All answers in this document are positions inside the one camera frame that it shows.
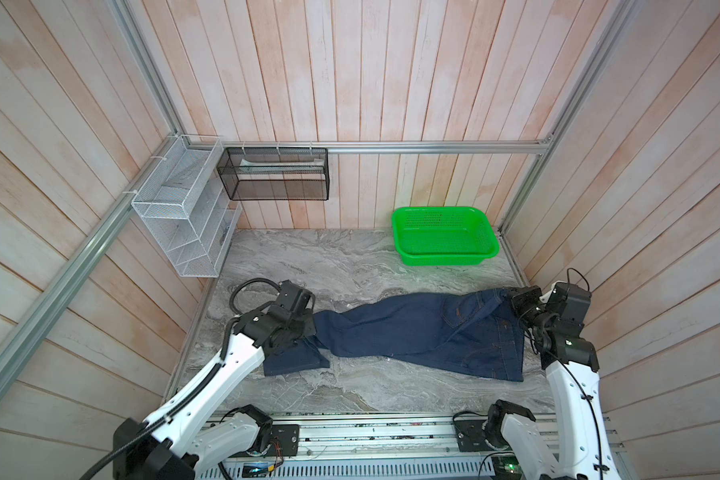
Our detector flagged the dark blue denim trousers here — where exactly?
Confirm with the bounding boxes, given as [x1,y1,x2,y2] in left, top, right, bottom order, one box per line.
[263,288,525,382]

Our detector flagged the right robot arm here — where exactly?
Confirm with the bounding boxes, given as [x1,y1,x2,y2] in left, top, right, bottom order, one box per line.
[483,281,620,479]

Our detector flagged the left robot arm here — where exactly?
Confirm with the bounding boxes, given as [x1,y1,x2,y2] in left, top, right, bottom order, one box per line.
[83,295,314,479]

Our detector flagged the green plastic basket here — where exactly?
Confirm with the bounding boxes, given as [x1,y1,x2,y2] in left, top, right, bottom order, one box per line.
[391,206,500,266]

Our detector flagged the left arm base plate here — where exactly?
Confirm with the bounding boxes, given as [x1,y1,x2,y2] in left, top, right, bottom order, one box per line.
[235,423,300,459]

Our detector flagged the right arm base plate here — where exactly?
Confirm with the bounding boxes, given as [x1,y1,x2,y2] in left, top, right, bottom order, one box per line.
[453,417,494,453]

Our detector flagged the black mesh wall basket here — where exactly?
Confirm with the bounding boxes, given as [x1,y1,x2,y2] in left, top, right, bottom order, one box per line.
[216,147,331,201]

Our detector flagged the aluminium frame back bar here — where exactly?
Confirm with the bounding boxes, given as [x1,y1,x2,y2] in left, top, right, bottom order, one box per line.
[189,137,550,155]

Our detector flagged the aluminium frame bar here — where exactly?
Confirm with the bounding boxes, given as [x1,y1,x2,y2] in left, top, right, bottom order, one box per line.
[189,137,550,155]
[0,132,179,402]

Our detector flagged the white wire mesh shelf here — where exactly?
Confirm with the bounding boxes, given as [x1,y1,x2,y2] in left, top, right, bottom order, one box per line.
[132,134,242,278]

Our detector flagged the aluminium front rail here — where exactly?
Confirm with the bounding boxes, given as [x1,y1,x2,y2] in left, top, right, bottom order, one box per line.
[125,412,626,480]

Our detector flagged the black corrugated cable hose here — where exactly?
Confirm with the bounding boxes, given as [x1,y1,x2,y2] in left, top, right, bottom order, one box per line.
[77,277,283,480]

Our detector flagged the aluminium frame left bar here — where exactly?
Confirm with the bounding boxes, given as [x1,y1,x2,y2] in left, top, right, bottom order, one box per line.
[0,132,179,402]

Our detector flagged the aluminium frame right post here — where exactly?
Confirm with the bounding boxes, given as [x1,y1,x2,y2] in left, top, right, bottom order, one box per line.
[497,1,644,239]

